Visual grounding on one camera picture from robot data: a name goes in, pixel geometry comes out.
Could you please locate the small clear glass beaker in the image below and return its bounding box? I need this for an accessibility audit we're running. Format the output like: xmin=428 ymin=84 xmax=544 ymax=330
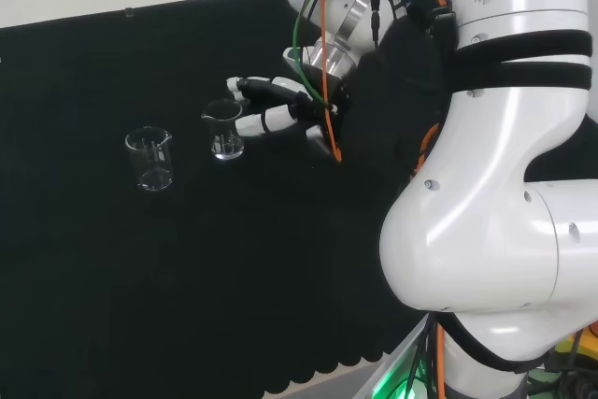
xmin=200 ymin=98 xmax=245 ymax=162

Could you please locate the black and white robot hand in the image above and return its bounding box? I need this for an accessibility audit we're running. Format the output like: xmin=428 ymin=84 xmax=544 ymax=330
xmin=226 ymin=47 xmax=352 ymax=163

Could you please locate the green cable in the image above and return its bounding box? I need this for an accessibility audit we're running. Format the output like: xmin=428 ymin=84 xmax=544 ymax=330
xmin=292 ymin=0 xmax=376 ymax=109

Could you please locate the black bench cloth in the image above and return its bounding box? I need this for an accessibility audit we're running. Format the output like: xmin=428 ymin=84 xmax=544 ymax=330
xmin=0 ymin=0 xmax=449 ymax=399

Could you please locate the grey metal base plate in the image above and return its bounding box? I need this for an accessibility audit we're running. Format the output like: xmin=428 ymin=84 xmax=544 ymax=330
xmin=357 ymin=314 xmax=450 ymax=399

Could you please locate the large clear glass beaker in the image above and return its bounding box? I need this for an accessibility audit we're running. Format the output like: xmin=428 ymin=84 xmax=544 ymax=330
xmin=124 ymin=126 xmax=175 ymax=192

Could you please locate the yellow stop button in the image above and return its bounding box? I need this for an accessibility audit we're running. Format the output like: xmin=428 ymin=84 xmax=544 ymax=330
xmin=554 ymin=327 xmax=598 ymax=365

